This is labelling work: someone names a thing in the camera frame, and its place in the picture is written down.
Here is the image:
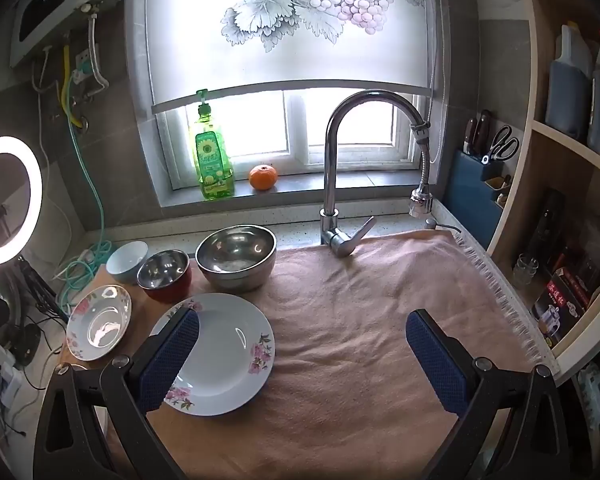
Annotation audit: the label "dark tall bottle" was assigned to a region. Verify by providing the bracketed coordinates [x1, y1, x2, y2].
[537, 187, 566, 281]

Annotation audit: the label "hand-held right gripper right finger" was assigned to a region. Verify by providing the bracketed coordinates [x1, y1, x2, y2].
[405, 308, 571, 480]

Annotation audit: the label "orange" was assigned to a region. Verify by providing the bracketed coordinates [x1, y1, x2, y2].
[249, 164, 279, 192]

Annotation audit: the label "yellow gas hose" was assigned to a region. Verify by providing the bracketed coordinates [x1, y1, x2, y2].
[61, 45, 88, 131]

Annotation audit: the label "flexible faucet sprayer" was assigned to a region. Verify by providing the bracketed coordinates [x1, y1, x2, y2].
[409, 119, 436, 218]

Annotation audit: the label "small clear glass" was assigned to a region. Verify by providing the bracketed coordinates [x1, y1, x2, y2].
[512, 255, 541, 286]

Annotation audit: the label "teal cable and power strip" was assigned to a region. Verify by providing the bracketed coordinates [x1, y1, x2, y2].
[57, 77, 113, 311]

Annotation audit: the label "light blue ceramic bowl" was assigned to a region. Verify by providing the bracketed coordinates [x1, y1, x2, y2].
[105, 241, 149, 283]

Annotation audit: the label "grey water heater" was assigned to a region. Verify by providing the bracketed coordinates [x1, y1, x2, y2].
[9, 0, 127, 68]

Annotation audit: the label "large steel bowl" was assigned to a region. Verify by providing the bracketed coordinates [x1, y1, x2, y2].
[195, 225, 277, 293]

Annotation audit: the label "small floral white plate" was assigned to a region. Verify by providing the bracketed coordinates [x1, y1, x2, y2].
[66, 284, 132, 362]

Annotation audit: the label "red and black box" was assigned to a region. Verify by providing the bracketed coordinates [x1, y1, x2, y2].
[530, 267, 600, 348]

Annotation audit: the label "black tripod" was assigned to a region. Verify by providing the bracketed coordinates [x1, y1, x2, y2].
[15, 255, 68, 321]

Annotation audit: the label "flexible metal water hose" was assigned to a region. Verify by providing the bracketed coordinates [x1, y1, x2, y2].
[86, 10, 110, 96]

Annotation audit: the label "chrome faucet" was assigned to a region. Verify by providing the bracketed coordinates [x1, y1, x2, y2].
[320, 90, 428, 258]

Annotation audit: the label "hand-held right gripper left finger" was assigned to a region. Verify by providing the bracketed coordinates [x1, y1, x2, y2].
[32, 305, 201, 480]

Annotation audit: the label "grape print roller blind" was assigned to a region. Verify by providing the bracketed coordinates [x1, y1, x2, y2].
[145, 0, 433, 115]

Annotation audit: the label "blue knife holder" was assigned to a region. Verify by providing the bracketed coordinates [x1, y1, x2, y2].
[452, 147, 511, 251]

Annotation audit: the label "ring light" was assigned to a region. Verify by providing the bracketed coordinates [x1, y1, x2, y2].
[0, 136, 43, 266]

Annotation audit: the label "wooden shelf unit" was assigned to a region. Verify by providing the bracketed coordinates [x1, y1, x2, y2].
[485, 0, 600, 386]

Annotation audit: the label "large floral white plate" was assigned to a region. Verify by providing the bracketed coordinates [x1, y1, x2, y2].
[147, 292, 276, 417]

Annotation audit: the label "white power strip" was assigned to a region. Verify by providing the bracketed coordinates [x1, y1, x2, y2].
[0, 340, 26, 401]

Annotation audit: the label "peach towel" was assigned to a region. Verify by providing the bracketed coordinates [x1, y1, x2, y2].
[60, 230, 543, 480]

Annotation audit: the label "white framed window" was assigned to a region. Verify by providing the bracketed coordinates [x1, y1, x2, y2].
[157, 87, 431, 193]

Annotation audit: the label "green dish soap bottle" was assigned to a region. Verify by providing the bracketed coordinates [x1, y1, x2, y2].
[189, 88, 236, 202]

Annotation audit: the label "red steel bowl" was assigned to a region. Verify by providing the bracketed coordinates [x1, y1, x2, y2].
[137, 250, 193, 304]

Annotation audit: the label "black handled scissors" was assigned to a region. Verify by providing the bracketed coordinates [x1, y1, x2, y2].
[481, 125, 521, 165]

